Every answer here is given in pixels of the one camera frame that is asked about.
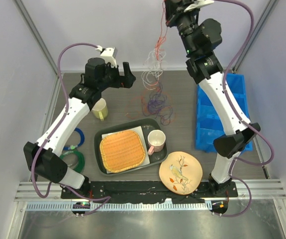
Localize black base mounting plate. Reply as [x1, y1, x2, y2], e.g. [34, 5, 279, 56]
[61, 181, 238, 204]

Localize bird pattern ceramic plate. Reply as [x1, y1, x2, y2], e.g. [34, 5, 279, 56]
[159, 151, 203, 195]

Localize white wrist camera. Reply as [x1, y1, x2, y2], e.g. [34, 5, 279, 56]
[95, 45, 117, 65]
[184, 0, 214, 12]

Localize white thin cable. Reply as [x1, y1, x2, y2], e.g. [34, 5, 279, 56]
[141, 48, 166, 91]

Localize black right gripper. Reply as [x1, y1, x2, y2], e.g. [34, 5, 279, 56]
[163, 0, 200, 57]

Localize orange thin cable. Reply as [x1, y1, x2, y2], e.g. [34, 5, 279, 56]
[125, 4, 177, 126]

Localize purple thin cable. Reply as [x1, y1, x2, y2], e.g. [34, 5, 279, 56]
[140, 81, 175, 126]

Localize blue tape roll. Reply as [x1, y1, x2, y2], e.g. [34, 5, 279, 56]
[63, 127, 85, 151]

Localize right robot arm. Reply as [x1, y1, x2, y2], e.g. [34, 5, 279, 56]
[164, 0, 261, 197]

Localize blue plastic compartment bin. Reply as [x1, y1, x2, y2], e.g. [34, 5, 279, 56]
[195, 73, 250, 153]

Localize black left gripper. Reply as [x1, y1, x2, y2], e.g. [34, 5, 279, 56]
[98, 62, 135, 92]

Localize pink ceramic mug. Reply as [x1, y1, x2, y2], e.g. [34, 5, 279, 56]
[147, 129, 166, 155]

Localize aluminium front rail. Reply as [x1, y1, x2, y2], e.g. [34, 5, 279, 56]
[14, 180, 286, 215]

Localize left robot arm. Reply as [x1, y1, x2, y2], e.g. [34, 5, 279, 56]
[23, 57, 136, 199]

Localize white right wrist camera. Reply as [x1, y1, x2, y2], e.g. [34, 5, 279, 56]
[184, 0, 214, 12]

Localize green tape roll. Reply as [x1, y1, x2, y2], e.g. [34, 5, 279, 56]
[60, 150, 85, 173]

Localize dark green plastic tray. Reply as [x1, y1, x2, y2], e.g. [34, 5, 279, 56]
[94, 119, 168, 176]

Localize orange woven basket mat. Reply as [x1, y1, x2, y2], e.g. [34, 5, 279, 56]
[99, 129, 146, 173]

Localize yellow ceramic mug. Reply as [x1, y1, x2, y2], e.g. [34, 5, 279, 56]
[91, 98, 108, 121]

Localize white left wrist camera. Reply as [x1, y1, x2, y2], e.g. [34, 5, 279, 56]
[95, 45, 117, 65]

